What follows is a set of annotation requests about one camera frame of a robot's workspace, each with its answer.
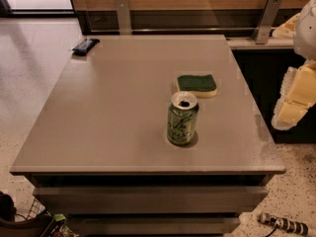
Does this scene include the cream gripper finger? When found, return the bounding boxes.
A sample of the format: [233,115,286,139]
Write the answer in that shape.
[280,60,316,107]
[271,100,307,130]

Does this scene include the green soda can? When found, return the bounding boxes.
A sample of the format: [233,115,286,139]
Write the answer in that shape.
[167,91,199,146]

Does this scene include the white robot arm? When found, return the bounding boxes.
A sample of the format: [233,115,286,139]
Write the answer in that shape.
[272,0,316,130]

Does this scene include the green yellow sponge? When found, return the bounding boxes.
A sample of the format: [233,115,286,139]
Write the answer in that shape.
[177,74,217,98]

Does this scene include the upper grey drawer front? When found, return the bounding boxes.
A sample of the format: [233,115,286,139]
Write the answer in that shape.
[34,187,268,214]

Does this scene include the grey drawer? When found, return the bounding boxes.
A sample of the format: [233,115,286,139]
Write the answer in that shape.
[67,217,240,236]
[34,187,268,214]

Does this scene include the lower grey drawer front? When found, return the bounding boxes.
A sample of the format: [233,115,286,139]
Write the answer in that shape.
[67,217,240,236]

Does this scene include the black bin with items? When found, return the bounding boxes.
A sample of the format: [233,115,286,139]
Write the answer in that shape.
[0,192,80,237]

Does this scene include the right metal bracket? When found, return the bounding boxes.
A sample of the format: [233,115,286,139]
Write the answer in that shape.
[253,0,282,44]

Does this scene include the metal bracket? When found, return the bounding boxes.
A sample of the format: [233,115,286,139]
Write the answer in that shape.
[253,0,282,44]
[115,0,132,35]

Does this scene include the black white striped cable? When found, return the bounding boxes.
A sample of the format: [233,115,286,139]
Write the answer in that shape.
[258,211,316,237]

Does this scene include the left metal bracket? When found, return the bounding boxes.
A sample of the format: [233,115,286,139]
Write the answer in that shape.
[115,0,132,35]

